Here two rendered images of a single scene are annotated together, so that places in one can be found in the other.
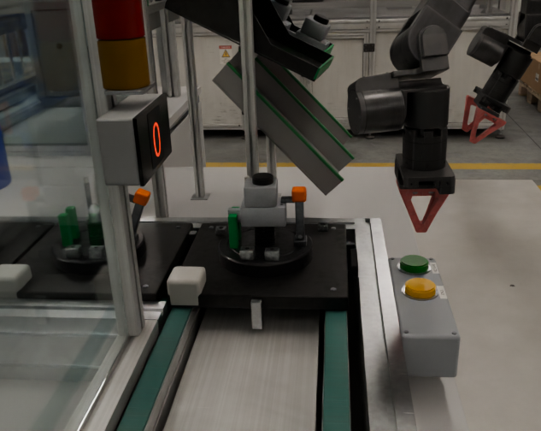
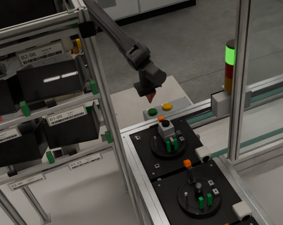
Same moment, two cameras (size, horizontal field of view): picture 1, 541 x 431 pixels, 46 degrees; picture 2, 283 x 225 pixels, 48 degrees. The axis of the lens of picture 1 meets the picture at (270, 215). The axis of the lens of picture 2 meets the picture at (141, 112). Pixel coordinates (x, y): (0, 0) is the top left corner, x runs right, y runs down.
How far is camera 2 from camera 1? 1.49 m
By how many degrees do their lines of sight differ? 88
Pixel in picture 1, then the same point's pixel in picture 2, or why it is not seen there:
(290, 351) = (201, 133)
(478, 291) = (123, 120)
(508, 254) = not seen: hidden behind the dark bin
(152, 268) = (198, 171)
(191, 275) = (203, 148)
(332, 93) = not seen: outside the picture
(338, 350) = (203, 116)
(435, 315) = (178, 102)
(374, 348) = (201, 106)
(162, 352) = not seen: hidden behind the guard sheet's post
